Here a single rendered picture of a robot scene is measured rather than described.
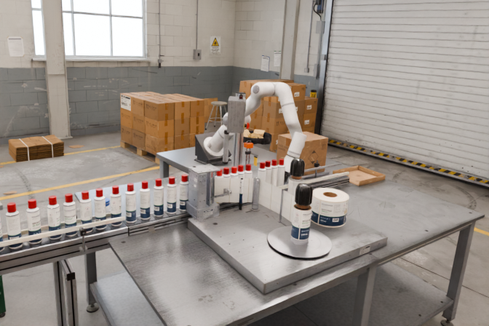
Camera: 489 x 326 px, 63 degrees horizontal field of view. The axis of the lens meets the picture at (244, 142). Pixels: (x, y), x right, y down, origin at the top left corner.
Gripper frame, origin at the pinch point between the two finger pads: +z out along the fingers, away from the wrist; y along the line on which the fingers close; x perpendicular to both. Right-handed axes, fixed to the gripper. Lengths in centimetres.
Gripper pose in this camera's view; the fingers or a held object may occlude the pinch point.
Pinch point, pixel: (284, 178)
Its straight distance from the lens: 263.7
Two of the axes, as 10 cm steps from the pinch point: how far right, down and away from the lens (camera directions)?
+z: -3.3, 9.4, 0.4
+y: 5.7, 2.3, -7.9
